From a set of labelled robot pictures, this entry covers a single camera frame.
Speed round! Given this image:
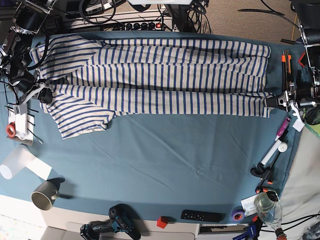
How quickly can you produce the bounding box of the translucent white plastic cup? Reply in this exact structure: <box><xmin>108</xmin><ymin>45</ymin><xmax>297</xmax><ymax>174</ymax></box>
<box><xmin>0</xmin><ymin>144</ymin><xmax>53</xmax><ymax>181</ymax></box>

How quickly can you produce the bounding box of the black cable tie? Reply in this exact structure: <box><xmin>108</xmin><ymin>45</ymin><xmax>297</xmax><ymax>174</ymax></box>
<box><xmin>2</xmin><ymin>83</ymin><xmax>9</xmax><ymax>111</ymax></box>

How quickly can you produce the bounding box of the purple glue tube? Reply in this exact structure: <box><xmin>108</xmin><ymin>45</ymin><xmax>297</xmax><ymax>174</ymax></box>
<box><xmin>275</xmin><ymin>116</ymin><xmax>291</xmax><ymax>141</ymax></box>

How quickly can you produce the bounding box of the black teal power drill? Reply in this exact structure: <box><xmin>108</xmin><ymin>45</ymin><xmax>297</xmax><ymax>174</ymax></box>
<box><xmin>79</xmin><ymin>204</ymin><xmax>142</xmax><ymax>240</ymax></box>

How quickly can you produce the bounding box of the blue white striped T-shirt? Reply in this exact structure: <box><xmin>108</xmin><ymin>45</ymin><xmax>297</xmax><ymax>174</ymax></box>
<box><xmin>30</xmin><ymin>33</ymin><xmax>271</xmax><ymax>139</ymax></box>

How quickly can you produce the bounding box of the red black spring clamp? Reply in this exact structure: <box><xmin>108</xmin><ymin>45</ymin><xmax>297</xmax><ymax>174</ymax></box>
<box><xmin>298</xmin><ymin>52</ymin><xmax>309</xmax><ymax>68</ymax></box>

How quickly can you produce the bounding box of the blue table cloth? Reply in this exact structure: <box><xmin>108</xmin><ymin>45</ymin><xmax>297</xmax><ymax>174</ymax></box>
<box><xmin>0</xmin><ymin>31</ymin><xmax>315</xmax><ymax>224</ymax></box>

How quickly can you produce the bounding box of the white power strip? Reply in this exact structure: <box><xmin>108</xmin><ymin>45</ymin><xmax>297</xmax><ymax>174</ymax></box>
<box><xmin>63</xmin><ymin>14</ymin><xmax>178</xmax><ymax>32</ymax></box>

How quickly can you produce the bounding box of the red cube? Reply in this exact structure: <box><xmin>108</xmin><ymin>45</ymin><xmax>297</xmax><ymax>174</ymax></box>
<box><xmin>156</xmin><ymin>216</ymin><xmax>168</xmax><ymax>229</ymax></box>

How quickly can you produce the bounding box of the black orange bar clamp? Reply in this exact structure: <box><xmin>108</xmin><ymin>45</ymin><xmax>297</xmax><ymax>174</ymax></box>
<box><xmin>250</xmin><ymin>147</ymin><xmax>282</xmax><ymax>193</ymax></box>

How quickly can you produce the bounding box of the white marker pen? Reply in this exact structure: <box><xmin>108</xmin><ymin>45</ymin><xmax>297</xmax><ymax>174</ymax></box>
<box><xmin>260</xmin><ymin>129</ymin><xmax>289</xmax><ymax>166</ymax></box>

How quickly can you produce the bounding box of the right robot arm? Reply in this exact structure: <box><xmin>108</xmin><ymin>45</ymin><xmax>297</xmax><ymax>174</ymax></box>
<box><xmin>0</xmin><ymin>0</ymin><xmax>56</xmax><ymax>106</ymax></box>

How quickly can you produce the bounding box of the white plastic box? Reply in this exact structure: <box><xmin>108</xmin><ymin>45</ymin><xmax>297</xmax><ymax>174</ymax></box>
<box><xmin>14</xmin><ymin>113</ymin><xmax>28</xmax><ymax>140</ymax></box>

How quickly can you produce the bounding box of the blue spring clamp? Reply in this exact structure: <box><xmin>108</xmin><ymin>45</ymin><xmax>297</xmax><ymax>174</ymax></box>
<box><xmin>232</xmin><ymin>215</ymin><xmax>263</xmax><ymax>240</ymax></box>

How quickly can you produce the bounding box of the grey ceramic mug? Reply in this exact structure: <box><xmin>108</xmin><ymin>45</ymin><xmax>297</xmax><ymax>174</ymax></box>
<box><xmin>30</xmin><ymin>181</ymin><xmax>60</xmax><ymax>211</ymax></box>

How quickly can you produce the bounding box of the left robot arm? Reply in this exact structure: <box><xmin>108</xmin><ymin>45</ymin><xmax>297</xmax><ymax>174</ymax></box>
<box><xmin>264</xmin><ymin>0</ymin><xmax>320</xmax><ymax>112</ymax></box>

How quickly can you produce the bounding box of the red tape roll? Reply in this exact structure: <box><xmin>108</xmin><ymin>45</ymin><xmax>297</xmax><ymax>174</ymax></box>
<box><xmin>5</xmin><ymin>122</ymin><xmax>16</xmax><ymax>138</ymax></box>

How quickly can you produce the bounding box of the purple tape roll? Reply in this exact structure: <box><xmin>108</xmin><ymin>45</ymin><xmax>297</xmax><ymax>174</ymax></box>
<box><xmin>231</xmin><ymin>208</ymin><xmax>246</xmax><ymax>223</ymax></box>

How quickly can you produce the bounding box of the black remote control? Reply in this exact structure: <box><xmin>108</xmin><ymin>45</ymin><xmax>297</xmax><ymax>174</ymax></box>
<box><xmin>180</xmin><ymin>209</ymin><xmax>226</xmax><ymax>223</ymax></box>

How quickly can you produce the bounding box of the orange black utility knife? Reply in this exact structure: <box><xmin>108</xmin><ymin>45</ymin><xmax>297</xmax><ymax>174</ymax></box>
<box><xmin>281</xmin><ymin>49</ymin><xmax>295</xmax><ymax>100</ymax></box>

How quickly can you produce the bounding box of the clear plastic bottle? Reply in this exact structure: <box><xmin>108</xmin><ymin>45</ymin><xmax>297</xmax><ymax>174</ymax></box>
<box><xmin>253</xmin><ymin>190</ymin><xmax>287</xmax><ymax>240</ymax></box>

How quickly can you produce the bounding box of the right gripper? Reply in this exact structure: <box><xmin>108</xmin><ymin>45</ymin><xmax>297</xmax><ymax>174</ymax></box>
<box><xmin>9</xmin><ymin>72</ymin><xmax>53</xmax><ymax>104</ymax></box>

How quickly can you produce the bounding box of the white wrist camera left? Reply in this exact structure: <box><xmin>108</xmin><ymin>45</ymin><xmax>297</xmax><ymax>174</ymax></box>
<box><xmin>292</xmin><ymin>118</ymin><xmax>305</xmax><ymax>132</ymax></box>

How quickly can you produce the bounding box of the white paper card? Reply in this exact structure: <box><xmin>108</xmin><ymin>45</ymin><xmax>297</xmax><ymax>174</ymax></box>
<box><xmin>240</xmin><ymin>194</ymin><xmax>258</xmax><ymax>217</ymax></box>

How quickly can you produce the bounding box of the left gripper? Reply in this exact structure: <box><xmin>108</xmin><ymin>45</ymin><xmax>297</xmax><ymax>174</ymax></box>
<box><xmin>264</xmin><ymin>83</ymin><xmax>320</xmax><ymax>112</ymax></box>

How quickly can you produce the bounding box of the green cardboard box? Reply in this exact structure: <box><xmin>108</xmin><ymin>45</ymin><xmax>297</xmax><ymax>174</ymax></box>
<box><xmin>304</xmin><ymin>108</ymin><xmax>320</xmax><ymax>139</ymax></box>

